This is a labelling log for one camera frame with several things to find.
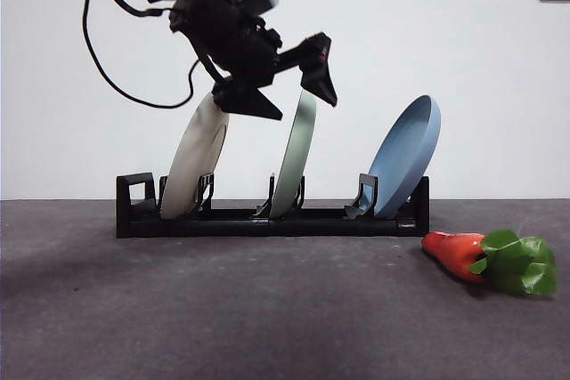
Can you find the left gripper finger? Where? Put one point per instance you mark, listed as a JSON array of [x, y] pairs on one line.
[[249, 102], [318, 73]]

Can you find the green plate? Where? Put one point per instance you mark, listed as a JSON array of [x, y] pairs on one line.
[[294, 153]]

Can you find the orange carrot with green leaves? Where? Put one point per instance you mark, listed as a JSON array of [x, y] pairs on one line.
[[452, 253]]

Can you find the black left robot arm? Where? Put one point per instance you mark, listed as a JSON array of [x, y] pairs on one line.
[[222, 33]]

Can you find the cream plate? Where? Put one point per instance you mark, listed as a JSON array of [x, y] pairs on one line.
[[191, 166]]

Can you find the blue plate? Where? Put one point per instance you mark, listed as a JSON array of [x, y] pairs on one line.
[[401, 162]]

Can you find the black plate rack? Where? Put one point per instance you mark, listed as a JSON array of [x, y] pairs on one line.
[[231, 228]]

